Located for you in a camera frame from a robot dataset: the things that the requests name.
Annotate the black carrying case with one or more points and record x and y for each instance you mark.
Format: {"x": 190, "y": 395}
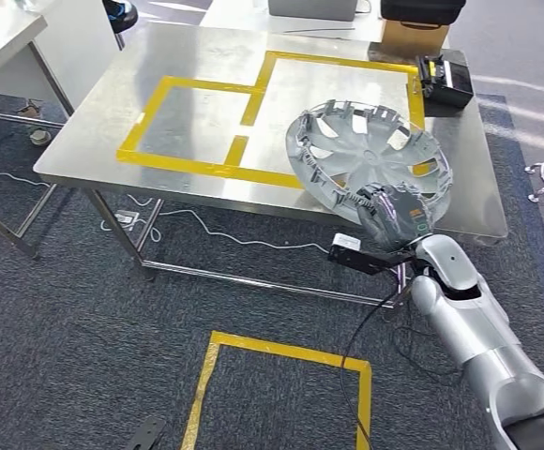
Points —
{"x": 422, "y": 9}

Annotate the white table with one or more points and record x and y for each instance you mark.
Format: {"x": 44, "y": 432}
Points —
{"x": 234, "y": 18}

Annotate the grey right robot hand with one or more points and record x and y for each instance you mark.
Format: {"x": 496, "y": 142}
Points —
{"x": 399, "y": 217}

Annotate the black remote controller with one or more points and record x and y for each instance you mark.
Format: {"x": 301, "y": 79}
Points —
{"x": 450, "y": 87}

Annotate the steel workbench table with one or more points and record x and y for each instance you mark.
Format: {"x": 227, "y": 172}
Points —
{"x": 103, "y": 124}

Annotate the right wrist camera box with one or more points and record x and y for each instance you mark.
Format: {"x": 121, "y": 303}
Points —
{"x": 361, "y": 258}

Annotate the black round stool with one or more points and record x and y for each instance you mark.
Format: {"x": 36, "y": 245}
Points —
{"x": 121, "y": 15}

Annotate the brown cardboard box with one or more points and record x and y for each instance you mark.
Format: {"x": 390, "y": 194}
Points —
{"x": 412, "y": 40}

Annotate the white power strip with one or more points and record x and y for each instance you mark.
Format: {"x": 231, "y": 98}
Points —
{"x": 126, "y": 217}

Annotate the grey wheel hubcap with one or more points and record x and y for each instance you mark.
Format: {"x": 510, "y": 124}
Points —
{"x": 370, "y": 152}

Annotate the white partition panel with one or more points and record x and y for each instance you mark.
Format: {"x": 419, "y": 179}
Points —
{"x": 79, "y": 49}

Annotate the grey shoe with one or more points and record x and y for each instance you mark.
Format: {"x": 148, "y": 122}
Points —
{"x": 41, "y": 137}

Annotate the grey laptop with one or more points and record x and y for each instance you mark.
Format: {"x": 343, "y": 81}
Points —
{"x": 312, "y": 7}

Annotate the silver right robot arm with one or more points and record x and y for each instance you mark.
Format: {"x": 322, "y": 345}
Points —
{"x": 478, "y": 329}

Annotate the brown shoe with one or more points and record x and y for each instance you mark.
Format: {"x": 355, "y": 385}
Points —
{"x": 30, "y": 109}

